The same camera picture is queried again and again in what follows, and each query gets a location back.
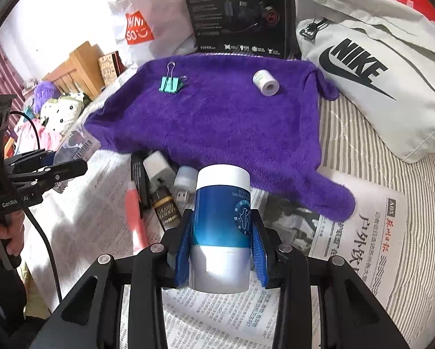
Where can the small white jar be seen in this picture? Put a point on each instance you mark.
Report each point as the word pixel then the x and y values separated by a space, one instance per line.
pixel 265 83

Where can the person's dark clothing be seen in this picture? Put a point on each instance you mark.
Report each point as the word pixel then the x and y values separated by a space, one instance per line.
pixel 2 305

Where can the purple towel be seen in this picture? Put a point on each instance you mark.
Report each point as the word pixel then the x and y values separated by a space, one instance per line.
pixel 221 116

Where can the purple plush toy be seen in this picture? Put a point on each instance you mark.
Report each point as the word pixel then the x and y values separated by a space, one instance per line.
pixel 44 94

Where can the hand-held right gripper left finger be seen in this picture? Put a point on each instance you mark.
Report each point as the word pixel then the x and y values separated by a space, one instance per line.
pixel 182 251

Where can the grey sling bag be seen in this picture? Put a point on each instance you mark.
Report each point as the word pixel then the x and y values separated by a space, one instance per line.
pixel 384 116

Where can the white usb light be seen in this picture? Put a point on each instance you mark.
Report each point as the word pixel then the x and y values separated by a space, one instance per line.
pixel 184 180

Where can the blue and white bottle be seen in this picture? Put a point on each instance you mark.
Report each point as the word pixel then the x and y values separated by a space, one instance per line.
pixel 221 218

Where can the black and gold tube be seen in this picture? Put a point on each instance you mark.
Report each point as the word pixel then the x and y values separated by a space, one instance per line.
pixel 166 209

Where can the wooden bedside furniture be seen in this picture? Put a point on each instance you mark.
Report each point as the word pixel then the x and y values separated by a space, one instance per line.
pixel 82 65

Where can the pink and white pen tool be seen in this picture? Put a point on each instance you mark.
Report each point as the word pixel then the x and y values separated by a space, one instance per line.
pixel 135 218

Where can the newspaper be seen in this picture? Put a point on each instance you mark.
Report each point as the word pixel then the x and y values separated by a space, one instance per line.
pixel 348 232

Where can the clear plastic pill bottle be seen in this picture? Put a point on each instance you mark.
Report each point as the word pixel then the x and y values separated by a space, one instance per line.
pixel 77 141

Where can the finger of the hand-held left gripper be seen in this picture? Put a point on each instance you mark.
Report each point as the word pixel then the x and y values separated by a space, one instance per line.
pixel 49 157
pixel 66 171

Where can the pink printed cloth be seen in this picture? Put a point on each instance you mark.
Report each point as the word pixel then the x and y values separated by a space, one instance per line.
pixel 32 134

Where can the white plastic shopping bag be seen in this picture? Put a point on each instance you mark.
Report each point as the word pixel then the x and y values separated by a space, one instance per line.
pixel 166 43

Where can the white spotted plush toy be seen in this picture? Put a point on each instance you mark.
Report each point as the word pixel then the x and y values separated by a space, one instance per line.
pixel 61 111

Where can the white charger plug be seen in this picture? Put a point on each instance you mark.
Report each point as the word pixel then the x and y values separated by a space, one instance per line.
pixel 157 165

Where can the black product box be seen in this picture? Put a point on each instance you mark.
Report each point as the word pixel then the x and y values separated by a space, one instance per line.
pixel 235 7

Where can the patterned notebook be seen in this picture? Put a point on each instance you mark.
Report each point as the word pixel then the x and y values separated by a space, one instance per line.
pixel 110 67

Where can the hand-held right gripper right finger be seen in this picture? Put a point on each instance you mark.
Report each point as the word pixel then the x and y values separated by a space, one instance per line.
pixel 259 258

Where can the teal binder clip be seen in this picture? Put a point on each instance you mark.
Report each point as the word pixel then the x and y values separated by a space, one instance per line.
pixel 170 85

